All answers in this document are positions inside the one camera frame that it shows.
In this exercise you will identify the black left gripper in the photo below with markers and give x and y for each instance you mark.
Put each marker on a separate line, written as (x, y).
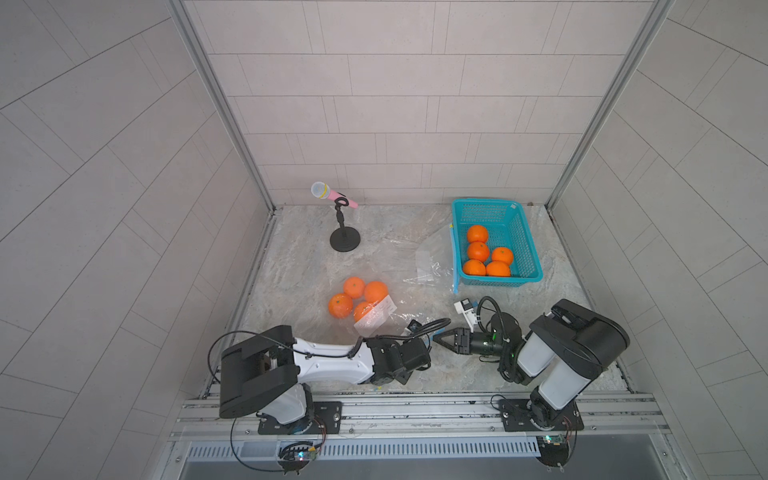
(414, 369)

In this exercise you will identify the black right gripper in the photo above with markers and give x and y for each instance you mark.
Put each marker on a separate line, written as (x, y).
(460, 336)

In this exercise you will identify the clear zip-top bag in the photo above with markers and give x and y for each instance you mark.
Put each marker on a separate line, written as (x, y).
(388, 321)
(435, 261)

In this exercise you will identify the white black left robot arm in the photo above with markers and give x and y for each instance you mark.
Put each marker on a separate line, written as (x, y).
(269, 373)

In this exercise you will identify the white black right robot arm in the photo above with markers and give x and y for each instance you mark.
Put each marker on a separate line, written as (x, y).
(570, 344)

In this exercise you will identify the teal plastic perforated basket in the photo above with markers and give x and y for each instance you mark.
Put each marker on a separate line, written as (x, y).
(507, 227)

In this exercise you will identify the black microphone stand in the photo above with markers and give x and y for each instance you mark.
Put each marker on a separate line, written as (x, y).
(344, 238)

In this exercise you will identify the right green circuit board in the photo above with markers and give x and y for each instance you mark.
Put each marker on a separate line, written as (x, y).
(554, 450)

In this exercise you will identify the green circuit board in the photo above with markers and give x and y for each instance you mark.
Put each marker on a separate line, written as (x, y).
(296, 456)
(554, 450)

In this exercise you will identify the left green circuit board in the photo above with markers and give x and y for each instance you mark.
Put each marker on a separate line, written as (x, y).
(296, 456)

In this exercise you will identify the pink toy microphone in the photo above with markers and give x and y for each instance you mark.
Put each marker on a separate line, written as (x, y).
(322, 190)

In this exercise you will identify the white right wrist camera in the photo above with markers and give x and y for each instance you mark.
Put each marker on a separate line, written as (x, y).
(466, 308)

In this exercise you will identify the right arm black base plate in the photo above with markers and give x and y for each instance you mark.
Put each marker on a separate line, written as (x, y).
(525, 415)

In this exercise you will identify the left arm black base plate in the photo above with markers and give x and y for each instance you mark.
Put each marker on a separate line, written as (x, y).
(299, 419)

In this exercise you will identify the aluminium mounting rail frame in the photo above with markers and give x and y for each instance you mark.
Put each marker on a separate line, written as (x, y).
(621, 430)

